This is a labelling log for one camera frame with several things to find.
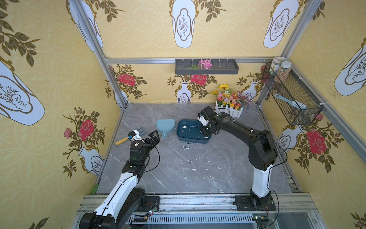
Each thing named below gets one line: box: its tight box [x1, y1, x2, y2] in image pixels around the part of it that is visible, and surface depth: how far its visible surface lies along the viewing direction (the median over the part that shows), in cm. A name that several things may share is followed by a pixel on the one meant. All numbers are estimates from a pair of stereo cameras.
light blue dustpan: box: [155, 118, 176, 139], surface depth 109 cm
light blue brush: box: [274, 93, 308, 110], surface depth 74 cm
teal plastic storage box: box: [176, 119, 212, 144], surface depth 105 cm
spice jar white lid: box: [274, 61, 292, 84], surface depth 81 cm
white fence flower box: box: [214, 98, 244, 119], surface depth 108 cm
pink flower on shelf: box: [197, 59, 213, 70], surface depth 90 cm
